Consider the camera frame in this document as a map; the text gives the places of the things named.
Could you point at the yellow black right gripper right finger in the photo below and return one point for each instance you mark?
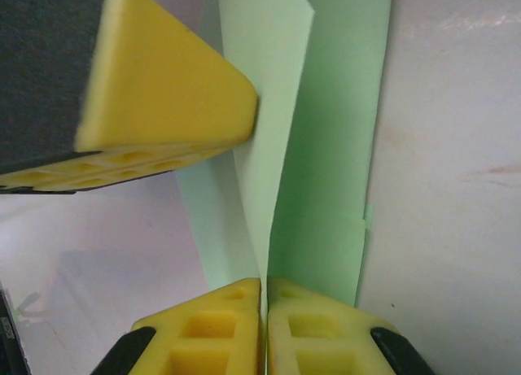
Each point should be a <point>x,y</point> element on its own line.
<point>317,334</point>

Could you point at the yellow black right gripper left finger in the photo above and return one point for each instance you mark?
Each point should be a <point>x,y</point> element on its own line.
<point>203,334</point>

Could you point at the light green paper sheet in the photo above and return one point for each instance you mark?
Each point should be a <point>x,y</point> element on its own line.
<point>325,147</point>

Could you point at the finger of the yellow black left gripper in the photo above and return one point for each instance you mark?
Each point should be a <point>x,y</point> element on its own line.
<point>142,74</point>
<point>61,183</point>

